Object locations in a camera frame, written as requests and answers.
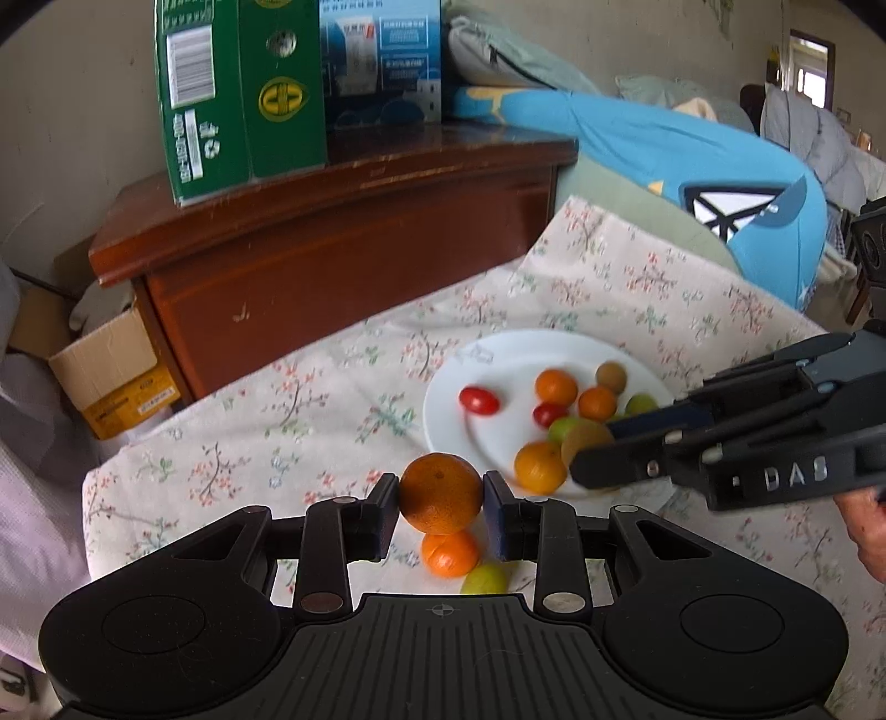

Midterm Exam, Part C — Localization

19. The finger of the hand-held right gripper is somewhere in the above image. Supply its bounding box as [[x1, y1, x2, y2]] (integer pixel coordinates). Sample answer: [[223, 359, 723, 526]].
[[609, 333, 859, 440], [569, 425, 735, 489]]

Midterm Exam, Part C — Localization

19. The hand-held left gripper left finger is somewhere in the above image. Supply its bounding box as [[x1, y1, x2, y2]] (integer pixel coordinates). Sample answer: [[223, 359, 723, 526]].
[[166, 472, 401, 616]]

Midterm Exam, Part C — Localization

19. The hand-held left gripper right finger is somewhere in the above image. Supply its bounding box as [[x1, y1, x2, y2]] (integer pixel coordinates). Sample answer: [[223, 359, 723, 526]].
[[483, 471, 721, 614]]

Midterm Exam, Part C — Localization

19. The green-brown jujube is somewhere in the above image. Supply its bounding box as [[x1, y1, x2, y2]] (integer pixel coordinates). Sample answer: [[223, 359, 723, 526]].
[[560, 420, 616, 468]]

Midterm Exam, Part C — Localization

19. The orange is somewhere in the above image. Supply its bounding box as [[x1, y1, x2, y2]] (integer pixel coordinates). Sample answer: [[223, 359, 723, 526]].
[[514, 441, 567, 494], [578, 385, 619, 422], [400, 453, 483, 536], [422, 529, 481, 579], [535, 369, 579, 408]]

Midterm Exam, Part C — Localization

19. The white plate with line flowers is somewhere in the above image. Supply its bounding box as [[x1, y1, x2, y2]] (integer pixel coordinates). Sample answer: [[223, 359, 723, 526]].
[[423, 330, 676, 500]]

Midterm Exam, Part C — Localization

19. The person's right hand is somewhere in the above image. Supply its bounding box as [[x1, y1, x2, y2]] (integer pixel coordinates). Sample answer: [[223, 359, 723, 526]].
[[834, 485, 886, 589]]

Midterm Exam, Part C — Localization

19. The floral tablecloth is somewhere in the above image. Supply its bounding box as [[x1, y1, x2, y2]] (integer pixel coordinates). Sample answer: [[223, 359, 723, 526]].
[[81, 195, 886, 714]]

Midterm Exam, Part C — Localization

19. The black chair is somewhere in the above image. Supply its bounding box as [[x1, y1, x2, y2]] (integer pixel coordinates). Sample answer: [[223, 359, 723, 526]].
[[848, 197, 886, 326]]

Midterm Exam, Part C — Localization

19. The grey-green cushion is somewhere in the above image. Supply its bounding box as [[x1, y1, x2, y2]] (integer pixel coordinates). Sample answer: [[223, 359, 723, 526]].
[[554, 153, 741, 274]]

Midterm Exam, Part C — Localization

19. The red-brown wooden nightstand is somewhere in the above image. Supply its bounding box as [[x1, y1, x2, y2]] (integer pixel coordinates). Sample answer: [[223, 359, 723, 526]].
[[89, 123, 580, 416]]

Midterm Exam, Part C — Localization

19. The brown cardboard box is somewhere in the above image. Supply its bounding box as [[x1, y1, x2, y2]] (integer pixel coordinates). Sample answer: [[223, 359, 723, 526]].
[[48, 308, 177, 442]]

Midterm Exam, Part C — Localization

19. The grey quilted bedding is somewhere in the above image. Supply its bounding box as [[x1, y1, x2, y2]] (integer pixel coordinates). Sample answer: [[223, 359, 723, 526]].
[[758, 83, 866, 202]]

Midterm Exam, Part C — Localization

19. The pale green pillow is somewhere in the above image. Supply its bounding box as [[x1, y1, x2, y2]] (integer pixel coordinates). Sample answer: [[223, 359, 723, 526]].
[[616, 75, 755, 132]]

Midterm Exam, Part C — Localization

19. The white cloth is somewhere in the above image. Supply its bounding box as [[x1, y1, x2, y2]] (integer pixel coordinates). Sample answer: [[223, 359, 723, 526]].
[[69, 280, 136, 333]]

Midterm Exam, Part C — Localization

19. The lilac cloth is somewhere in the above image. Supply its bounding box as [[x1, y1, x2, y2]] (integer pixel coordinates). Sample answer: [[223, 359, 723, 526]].
[[0, 263, 91, 672]]

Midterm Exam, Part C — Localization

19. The window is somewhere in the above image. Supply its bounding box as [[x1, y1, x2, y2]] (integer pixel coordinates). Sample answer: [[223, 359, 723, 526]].
[[789, 29, 838, 112]]

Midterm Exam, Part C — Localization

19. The grey quilted pillow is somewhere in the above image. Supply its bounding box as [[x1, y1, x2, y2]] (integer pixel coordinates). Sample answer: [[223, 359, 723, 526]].
[[446, 7, 603, 94]]

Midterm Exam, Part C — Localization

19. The dark blue cardboard box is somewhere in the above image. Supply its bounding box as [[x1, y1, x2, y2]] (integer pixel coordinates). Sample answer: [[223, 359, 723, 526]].
[[318, 0, 444, 132]]

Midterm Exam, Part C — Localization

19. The green cardboard box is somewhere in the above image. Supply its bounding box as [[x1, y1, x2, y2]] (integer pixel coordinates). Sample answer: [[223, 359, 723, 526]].
[[153, 0, 328, 207]]

